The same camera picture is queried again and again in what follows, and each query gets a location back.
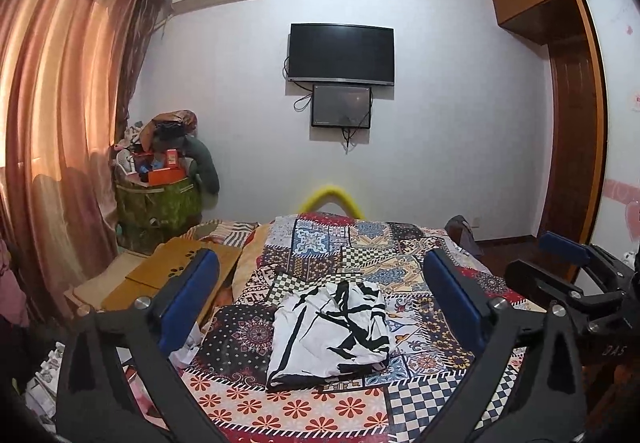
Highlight white plastic basket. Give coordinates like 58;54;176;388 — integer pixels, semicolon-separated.
114;149;140;183

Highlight striped beige cloth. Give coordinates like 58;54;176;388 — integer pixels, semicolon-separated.
197;219;262;245

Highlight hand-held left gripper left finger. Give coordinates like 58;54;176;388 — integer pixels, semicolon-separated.
54;248;226;443

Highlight black wall television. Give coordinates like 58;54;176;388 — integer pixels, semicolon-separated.
289;23;396;87

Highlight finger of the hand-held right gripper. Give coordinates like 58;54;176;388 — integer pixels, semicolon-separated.
504;259;587;308
539;230;608;270

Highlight green patterned bag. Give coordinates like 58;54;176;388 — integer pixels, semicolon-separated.
115;170;203;251

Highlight pink garment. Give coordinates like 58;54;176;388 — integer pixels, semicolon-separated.
0;238;32;328

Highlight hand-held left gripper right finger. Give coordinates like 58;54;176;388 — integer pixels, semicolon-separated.
422;248;588;443

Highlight white door with pink stickers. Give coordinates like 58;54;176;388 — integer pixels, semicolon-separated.
582;0;640;246

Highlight dark grey cloth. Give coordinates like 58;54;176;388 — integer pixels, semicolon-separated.
444;214;485;258

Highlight yellow hoop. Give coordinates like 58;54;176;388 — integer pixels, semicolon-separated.
298;183;365;219

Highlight brown sheer curtain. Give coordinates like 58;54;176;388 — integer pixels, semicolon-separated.
116;0;170;140

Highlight orange box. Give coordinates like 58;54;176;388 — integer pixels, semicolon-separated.
147;149;188;186

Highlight brown wooden wardrobe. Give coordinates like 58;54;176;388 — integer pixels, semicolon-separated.
489;0;621;244

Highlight small black wall monitor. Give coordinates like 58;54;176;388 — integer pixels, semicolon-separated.
310;83;374;129

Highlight pink orange curtain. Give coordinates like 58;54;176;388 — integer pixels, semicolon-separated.
0;0;153;324

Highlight brown patterned cloth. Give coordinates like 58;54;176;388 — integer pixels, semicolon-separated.
140;109;199;149

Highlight patchwork printed bedspread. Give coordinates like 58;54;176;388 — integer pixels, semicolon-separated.
120;212;551;443

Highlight crumpled white cloth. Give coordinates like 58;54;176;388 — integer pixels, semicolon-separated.
167;330;203;366

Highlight black television cable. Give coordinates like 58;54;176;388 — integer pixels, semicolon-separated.
282;54;315;115

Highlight white black patterned shirt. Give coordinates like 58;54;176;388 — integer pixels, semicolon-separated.
265;279;393;391

